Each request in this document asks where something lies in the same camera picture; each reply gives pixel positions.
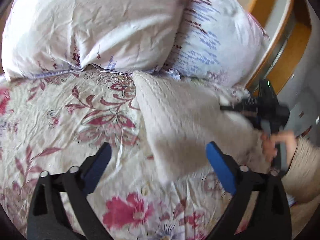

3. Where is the cream knitted garment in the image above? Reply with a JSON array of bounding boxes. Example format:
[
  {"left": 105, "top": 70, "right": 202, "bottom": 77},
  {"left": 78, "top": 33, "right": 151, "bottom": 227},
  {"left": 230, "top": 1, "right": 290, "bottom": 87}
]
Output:
[{"left": 132, "top": 71, "right": 270, "bottom": 184}]

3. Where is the person's right hand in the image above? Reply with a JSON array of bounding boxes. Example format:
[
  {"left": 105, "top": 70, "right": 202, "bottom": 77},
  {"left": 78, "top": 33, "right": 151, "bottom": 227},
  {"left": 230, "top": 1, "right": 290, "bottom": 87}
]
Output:
[{"left": 260, "top": 131, "right": 298, "bottom": 167}]

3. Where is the floral bed quilt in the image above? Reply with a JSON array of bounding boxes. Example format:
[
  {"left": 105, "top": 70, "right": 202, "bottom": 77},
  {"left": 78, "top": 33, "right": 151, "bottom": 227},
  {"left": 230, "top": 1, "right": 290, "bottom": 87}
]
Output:
[{"left": 1, "top": 70, "right": 229, "bottom": 239}]

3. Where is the blue patterned white pillow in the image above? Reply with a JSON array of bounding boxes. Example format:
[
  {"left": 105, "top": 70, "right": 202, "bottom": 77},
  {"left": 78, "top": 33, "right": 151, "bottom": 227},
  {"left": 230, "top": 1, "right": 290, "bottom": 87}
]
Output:
[{"left": 162, "top": 0, "right": 271, "bottom": 91}]

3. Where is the pink white pillow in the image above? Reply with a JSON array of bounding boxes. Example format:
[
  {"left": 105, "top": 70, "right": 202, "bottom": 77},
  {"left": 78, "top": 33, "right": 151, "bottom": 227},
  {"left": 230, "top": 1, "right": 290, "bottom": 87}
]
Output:
[{"left": 1, "top": 0, "right": 189, "bottom": 81}]

